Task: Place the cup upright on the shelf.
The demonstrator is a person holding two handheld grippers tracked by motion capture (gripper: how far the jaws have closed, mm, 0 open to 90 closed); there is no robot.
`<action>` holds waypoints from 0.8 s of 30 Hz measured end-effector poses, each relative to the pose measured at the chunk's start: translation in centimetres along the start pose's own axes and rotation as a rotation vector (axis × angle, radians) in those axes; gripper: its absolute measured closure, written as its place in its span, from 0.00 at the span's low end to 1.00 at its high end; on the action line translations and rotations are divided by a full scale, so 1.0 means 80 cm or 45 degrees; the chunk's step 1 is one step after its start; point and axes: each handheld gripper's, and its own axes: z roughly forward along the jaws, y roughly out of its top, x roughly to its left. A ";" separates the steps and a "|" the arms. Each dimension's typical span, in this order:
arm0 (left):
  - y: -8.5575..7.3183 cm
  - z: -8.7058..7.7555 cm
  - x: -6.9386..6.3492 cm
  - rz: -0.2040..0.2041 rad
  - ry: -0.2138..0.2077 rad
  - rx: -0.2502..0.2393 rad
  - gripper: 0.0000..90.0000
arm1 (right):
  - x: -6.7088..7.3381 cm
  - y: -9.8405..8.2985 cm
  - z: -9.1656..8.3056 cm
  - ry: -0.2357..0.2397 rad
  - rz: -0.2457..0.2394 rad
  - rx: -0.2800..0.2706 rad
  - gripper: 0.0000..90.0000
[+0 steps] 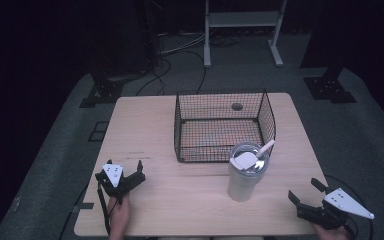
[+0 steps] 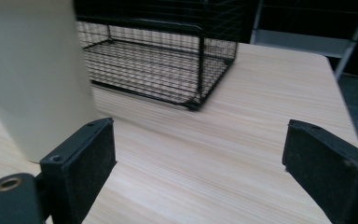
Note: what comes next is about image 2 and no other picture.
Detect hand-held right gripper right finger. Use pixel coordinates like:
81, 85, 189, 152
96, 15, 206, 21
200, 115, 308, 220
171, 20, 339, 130
282, 119, 358, 224

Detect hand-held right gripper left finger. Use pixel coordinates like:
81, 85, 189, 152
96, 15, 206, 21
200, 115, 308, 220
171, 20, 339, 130
39, 117, 117, 224

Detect cream cylindrical cup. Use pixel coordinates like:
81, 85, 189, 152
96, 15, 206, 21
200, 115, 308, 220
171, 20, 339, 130
0, 0, 100, 164

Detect black wire mesh basket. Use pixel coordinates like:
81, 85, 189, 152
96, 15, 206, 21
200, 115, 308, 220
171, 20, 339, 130
73, 0, 246, 111

